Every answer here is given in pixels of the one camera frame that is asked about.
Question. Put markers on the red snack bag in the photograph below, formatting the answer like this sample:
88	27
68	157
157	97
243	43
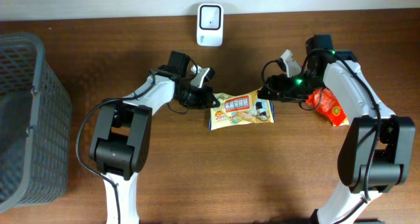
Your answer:
325	103

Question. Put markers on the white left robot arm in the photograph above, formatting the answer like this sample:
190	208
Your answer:
121	137

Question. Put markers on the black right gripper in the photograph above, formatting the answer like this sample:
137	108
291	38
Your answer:
283	94

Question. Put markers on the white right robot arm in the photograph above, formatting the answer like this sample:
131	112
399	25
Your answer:
376	153

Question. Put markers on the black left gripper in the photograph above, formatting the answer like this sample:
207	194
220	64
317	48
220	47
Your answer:
207	100

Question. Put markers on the yellow snack bag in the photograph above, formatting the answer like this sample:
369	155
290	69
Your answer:
240	110

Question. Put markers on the grey plastic mesh basket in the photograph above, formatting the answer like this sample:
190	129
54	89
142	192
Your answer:
36	114

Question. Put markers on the white barcode scanner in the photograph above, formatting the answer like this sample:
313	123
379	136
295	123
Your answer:
210	25

